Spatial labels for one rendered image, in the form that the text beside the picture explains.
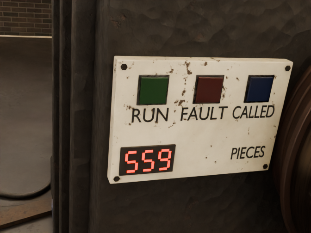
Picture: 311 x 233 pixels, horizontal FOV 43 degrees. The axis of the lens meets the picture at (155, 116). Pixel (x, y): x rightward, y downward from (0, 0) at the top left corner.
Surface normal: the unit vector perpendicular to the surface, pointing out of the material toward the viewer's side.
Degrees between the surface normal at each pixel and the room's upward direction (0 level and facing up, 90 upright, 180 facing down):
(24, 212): 0
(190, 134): 90
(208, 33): 90
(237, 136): 90
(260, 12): 90
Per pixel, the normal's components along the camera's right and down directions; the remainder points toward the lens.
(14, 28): 0.30, 0.39
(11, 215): 0.10, -0.92
